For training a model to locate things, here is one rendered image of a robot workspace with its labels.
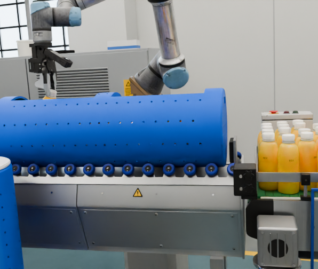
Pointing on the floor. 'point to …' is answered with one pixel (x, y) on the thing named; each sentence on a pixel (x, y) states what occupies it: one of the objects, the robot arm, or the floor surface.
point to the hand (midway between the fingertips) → (51, 93)
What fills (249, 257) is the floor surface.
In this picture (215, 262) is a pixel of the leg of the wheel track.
